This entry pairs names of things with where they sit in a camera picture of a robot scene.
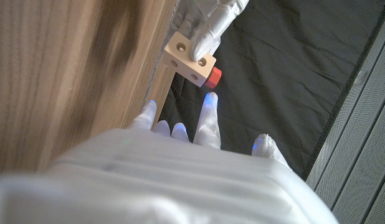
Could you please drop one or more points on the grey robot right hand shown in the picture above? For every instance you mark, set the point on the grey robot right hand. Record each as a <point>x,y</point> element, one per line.
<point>164,183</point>

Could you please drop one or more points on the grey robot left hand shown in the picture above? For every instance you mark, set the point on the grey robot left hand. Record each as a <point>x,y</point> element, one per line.
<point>208,21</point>

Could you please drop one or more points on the wooden block with holes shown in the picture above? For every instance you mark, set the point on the wooden block with holes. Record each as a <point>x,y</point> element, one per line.
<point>187,60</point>

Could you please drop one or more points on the red screw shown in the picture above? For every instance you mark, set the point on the red screw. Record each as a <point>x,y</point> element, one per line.
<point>213,77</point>

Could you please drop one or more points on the grey tape outline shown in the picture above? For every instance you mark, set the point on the grey tape outline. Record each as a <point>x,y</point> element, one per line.
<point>161,49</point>

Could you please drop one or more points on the black backdrop curtain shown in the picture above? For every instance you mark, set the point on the black backdrop curtain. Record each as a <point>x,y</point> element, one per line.
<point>273,77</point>

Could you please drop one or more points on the white perforated metal panel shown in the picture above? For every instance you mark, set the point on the white perforated metal panel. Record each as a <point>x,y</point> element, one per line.
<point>360,133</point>

